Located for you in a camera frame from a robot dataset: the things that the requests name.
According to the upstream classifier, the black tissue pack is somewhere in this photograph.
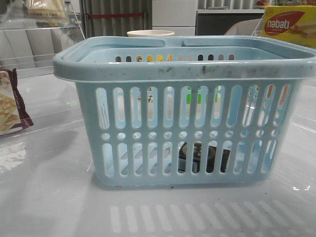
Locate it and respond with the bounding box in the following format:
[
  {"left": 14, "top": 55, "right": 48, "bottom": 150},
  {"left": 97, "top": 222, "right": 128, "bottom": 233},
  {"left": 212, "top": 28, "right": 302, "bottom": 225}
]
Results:
[{"left": 178, "top": 142, "right": 231, "bottom": 173}]

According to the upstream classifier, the packaged bread slice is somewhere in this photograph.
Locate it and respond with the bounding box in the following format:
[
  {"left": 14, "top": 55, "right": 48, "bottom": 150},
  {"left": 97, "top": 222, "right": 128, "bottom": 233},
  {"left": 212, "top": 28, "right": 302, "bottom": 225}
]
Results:
[{"left": 23, "top": 0, "right": 69, "bottom": 25}]

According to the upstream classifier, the light blue plastic basket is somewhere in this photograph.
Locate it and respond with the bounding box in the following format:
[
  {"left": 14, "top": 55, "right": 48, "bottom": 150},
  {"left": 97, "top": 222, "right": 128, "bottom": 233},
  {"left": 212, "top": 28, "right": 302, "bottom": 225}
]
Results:
[{"left": 53, "top": 36, "right": 316, "bottom": 187}]

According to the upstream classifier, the yellow paper popcorn cup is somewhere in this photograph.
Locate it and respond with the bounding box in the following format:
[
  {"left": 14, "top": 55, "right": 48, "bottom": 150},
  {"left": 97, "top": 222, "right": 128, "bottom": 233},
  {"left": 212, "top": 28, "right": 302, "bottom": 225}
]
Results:
[{"left": 127, "top": 30, "right": 174, "bottom": 37}]

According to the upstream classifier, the white cabinet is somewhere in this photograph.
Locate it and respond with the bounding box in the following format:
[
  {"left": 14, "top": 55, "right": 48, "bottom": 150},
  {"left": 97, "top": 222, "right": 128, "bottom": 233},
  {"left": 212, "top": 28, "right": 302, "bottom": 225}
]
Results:
[{"left": 152, "top": 0, "right": 198, "bottom": 36}]

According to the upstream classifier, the red barrier belt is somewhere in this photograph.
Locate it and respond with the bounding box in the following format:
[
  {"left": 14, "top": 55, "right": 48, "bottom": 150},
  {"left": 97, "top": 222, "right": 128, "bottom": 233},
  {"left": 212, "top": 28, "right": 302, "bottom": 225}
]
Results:
[{"left": 88, "top": 12, "right": 144, "bottom": 19}]

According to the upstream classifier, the clear acrylic left shelf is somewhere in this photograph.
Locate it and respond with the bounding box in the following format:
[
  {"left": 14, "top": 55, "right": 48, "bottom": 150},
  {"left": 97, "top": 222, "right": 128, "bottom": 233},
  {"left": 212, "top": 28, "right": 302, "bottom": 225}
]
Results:
[{"left": 0, "top": 12, "right": 86, "bottom": 139}]

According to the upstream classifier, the maroon cracker bag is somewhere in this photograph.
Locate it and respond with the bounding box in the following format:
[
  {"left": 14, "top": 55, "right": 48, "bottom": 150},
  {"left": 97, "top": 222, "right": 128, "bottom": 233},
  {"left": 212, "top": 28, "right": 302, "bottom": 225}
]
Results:
[{"left": 0, "top": 69, "right": 34, "bottom": 136}]

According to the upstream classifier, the yellow nabati wafer box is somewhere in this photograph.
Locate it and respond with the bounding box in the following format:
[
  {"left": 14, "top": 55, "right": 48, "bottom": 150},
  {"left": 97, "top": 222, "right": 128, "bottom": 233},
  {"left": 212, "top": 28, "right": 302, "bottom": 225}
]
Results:
[{"left": 260, "top": 5, "right": 316, "bottom": 48}]

